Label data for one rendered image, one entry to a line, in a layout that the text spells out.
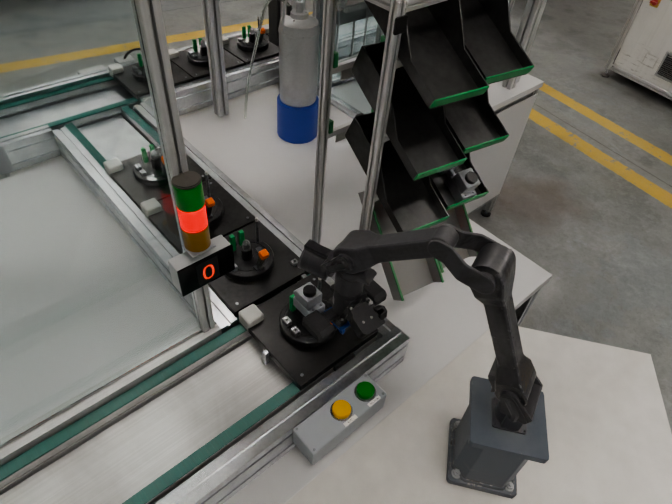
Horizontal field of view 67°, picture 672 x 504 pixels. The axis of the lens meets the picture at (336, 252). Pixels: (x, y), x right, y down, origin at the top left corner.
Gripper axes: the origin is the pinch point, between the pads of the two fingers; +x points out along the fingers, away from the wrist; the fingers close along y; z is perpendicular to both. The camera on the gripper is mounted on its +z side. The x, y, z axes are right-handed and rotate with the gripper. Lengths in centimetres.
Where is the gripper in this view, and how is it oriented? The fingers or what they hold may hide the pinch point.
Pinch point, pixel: (343, 323)
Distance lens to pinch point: 109.2
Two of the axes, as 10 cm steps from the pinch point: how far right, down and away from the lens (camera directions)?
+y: 7.6, -4.3, 4.9
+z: 6.5, 5.8, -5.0
